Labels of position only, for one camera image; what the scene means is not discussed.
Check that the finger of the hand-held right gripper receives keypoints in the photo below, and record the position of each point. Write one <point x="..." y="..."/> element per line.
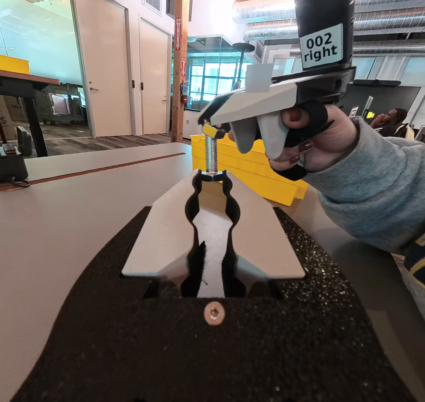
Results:
<point x="259" y="78"/>
<point x="259" y="106"/>

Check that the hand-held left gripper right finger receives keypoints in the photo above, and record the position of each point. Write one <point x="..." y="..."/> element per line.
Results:
<point x="265" y="242"/>

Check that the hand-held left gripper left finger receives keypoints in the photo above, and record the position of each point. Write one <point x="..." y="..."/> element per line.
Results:
<point x="159" y="236"/>

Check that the silver hex bolt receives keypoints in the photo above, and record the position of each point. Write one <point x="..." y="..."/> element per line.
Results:
<point x="211" y="153"/>

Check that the silver hex nut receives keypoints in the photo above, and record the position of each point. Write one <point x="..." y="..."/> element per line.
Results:
<point x="211" y="177"/>

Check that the person's right forearm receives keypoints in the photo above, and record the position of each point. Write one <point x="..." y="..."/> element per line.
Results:
<point x="365" y="193"/>

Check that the person's right hand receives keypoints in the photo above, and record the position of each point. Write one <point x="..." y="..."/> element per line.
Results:
<point x="332" y="143"/>

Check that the round black standing table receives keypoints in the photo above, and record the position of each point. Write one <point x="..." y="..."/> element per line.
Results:
<point x="243" y="46"/>

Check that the yellow plastic bin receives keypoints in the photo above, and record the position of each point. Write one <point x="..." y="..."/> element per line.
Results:
<point x="252" y="173"/>

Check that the white recycling bin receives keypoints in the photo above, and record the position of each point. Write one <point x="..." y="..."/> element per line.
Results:
<point x="191" y="123"/>

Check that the red fire extinguisher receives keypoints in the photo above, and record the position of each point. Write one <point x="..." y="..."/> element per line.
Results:
<point x="184" y="92"/>

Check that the red vertical sign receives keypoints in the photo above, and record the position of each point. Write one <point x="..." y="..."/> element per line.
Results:
<point x="184" y="66"/>
<point x="178" y="33"/>

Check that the narrow white door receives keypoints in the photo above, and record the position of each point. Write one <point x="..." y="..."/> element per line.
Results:
<point x="154" y="83"/>

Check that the large black screen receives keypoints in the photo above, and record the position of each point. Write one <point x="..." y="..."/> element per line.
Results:
<point x="391" y="97"/>

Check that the wide white door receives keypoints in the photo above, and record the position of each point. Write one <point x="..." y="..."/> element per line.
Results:
<point x="106" y="77"/>

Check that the cardboard box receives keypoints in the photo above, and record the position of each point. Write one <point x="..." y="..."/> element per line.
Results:
<point x="6" y="116"/>

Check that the yellow box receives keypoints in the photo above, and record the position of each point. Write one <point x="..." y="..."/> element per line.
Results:
<point x="13" y="65"/>

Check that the wooden post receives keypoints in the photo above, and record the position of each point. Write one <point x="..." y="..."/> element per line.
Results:
<point x="179" y="60"/>

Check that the black wall speaker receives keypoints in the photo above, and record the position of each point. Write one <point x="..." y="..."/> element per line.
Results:
<point x="169" y="5"/>

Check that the wooden desk with black frame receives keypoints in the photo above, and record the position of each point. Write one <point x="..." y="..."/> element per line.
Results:
<point x="20" y="87"/>

